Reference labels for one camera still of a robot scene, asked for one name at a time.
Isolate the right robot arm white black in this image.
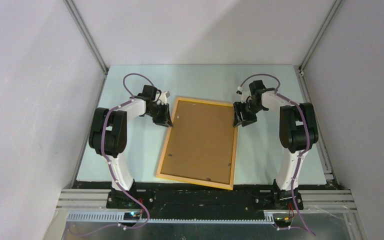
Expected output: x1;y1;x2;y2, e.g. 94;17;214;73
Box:
233;80;319;209

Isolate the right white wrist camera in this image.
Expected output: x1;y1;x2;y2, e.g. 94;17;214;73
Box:
236;86;251;104

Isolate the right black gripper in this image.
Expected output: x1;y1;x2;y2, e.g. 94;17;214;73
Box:
232;101;265;128

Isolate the yellow wooden picture frame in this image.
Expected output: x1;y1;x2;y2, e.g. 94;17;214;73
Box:
155;96;240;191

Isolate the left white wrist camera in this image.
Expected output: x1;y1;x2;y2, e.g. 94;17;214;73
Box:
156;91;171;105

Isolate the brown cardboard backing board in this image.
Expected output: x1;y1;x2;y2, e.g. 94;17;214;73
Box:
160;99;236;185

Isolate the left aluminium corner post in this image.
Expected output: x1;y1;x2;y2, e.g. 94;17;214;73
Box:
63;0;109;75

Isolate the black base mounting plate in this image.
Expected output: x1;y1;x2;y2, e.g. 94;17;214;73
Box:
61;181;327;222

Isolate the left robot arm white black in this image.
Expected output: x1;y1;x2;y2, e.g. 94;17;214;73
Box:
88;85;173;208

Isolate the right aluminium corner post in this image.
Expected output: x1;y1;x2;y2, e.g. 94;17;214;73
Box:
298;0;344;76

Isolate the aluminium extrusion rail front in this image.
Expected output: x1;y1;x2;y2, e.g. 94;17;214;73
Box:
55;188;359;225

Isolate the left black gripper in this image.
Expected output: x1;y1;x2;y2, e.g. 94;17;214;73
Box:
146;102;173;128

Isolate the aluminium corner post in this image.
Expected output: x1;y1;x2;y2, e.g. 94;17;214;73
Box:
298;0;344;76
63;0;109;75

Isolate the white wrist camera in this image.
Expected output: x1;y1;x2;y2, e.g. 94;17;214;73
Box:
236;86;251;104
156;91;171;105

